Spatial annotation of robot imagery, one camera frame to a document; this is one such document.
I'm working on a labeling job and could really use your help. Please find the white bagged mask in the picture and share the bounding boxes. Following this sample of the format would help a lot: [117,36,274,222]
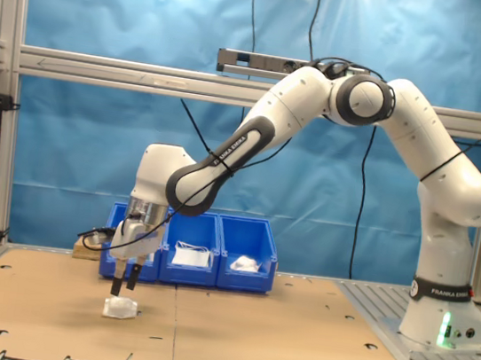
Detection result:
[101,293,142,323]

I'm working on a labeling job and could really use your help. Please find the blue plastic bin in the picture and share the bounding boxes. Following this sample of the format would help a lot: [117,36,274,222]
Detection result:
[209,213,285,297]
[156,207,227,290]
[97,200,171,286]

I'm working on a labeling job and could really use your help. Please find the OSB wood board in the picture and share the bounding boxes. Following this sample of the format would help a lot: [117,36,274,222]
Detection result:
[71,234,106,262]

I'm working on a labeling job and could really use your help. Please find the light surgical mask stack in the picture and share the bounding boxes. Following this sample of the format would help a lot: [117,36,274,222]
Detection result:
[170,239,216,272]

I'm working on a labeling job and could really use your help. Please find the brown cardboard sheet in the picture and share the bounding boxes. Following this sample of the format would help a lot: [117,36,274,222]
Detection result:
[165,257,432,360]
[0,243,187,360]

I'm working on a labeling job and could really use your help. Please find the aluminium profile beam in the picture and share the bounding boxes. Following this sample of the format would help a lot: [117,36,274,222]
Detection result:
[14,43,454,137]

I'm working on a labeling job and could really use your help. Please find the silver power strip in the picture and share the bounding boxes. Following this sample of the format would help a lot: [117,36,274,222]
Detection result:
[215,45,374,94]

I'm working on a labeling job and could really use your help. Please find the black gripper camera mount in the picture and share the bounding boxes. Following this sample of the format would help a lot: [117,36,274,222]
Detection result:
[80,223,117,254]

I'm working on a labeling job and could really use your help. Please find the black camera cable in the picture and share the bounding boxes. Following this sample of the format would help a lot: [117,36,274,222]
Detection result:
[80,87,296,279]

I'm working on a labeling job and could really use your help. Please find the black hanging cable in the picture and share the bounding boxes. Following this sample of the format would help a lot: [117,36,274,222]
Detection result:
[344,124,378,282]

